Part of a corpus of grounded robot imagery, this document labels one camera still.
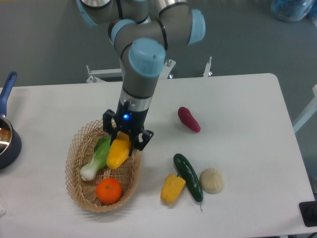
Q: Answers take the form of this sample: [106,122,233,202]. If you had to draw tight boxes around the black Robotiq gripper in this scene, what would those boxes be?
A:
[103,102,154,156]

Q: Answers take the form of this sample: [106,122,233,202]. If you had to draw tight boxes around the yellow orange mango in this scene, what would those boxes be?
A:
[106,132,131,169]

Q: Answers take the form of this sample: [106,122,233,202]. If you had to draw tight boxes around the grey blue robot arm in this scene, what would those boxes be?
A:
[77,0,206,150]

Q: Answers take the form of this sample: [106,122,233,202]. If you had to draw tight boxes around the woven wicker basket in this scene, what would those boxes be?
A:
[65,119,141,212]

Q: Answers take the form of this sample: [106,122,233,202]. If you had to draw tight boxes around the green bok choy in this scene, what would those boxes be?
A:
[80,136,110,181]

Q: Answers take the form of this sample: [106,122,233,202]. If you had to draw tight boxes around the orange tangerine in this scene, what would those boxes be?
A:
[96,178,122,205]

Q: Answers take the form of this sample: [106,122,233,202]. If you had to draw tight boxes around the purple sweet potato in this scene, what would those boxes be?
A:
[177,107,201,133]

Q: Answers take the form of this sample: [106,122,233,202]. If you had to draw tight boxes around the yellow bell pepper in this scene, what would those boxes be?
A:
[160,174,186,205]

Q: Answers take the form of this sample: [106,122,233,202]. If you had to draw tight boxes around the dark green cucumber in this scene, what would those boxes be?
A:
[173,153,204,212]

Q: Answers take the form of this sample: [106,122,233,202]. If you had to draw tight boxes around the beige steamed bun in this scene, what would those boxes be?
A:
[200,168,224,194]

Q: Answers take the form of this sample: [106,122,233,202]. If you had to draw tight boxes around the black device at edge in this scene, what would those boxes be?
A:
[299,201,317,227]

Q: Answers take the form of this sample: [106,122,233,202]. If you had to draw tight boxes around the blue plastic bag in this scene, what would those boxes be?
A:
[270,0,317,23]

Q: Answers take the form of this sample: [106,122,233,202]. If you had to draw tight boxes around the blue saucepan with handle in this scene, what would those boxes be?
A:
[0,71,22,170]

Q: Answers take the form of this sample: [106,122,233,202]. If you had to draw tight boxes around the white frame bar right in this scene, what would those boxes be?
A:
[292,85,317,133]

